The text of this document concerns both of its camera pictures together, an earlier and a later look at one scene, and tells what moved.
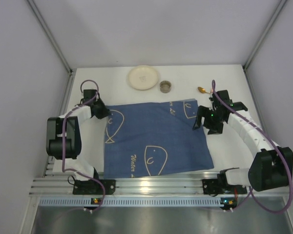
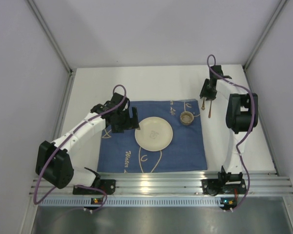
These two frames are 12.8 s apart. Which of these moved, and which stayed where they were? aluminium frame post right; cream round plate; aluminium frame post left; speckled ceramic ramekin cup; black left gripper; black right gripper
Moved: black left gripper; speckled ceramic ramekin cup; cream round plate; black right gripper
Stayed: aluminium frame post left; aluminium frame post right
